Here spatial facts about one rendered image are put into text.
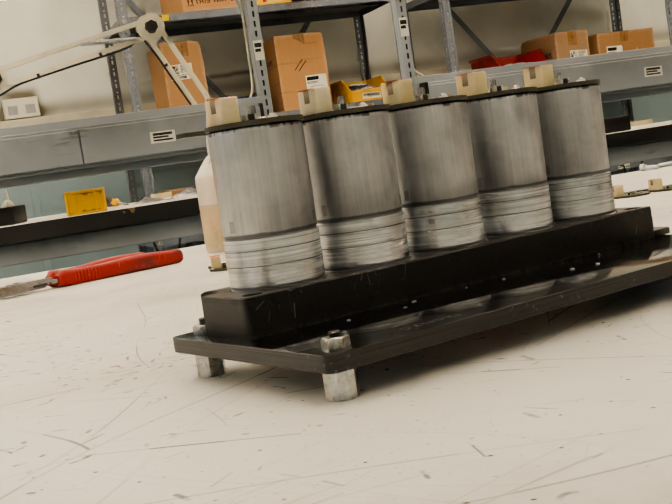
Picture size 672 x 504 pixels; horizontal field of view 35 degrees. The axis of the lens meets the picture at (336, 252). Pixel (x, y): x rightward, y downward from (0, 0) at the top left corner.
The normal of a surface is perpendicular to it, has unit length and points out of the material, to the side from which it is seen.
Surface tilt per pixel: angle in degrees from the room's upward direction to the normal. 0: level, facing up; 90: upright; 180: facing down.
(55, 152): 90
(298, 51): 92
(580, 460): 0
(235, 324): 90
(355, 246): 90
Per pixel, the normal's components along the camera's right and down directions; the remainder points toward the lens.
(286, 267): 0.30, 0.04
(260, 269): -0.21, 0.12
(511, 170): 0.05, 0.08
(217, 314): -0.80, 0.17
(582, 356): -0.15, -0.99
